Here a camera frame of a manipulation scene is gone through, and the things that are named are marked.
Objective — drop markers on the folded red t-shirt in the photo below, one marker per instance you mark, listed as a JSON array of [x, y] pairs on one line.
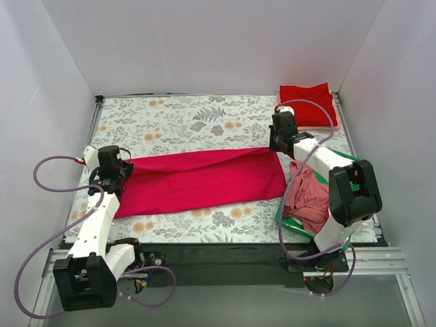
[[311, 105]]

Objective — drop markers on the folded pink t-shirt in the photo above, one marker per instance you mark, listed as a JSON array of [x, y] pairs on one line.
[[323, 127]]

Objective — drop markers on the dusty pink crumpled t-shirt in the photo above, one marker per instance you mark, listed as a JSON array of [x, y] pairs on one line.
[[308, 201]]

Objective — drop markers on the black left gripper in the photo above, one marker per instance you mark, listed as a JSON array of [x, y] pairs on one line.
[[126, 169]]

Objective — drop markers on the aluminium frame rail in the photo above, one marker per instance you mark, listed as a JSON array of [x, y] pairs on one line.
[[369, 261]]

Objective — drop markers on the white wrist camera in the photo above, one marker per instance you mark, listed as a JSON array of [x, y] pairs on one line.
[[89, 158], [282, 109]]

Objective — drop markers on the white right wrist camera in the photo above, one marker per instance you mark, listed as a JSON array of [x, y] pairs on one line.
[[282, 109]]

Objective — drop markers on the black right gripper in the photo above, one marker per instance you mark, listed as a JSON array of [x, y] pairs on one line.
[[274, 142]]

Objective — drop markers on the magenta t-shirt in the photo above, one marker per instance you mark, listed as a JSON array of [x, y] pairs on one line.
[[196, 180]]

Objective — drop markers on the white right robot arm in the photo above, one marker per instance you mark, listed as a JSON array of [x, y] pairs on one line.
[[353, 193]]

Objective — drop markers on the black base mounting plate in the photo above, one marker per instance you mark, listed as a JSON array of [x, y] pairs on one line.
[[213, 264]]

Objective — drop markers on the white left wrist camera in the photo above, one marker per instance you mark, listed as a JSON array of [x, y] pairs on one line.
[[89, 158]]

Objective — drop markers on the green plastic bin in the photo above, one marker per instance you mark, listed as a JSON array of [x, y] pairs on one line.
[[294, 224]]

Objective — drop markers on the floral patterned tablecloth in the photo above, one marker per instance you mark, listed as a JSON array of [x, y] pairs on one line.
[[151, 126]]

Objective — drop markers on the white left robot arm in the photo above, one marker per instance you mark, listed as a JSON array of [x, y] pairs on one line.
[[87, 278]]

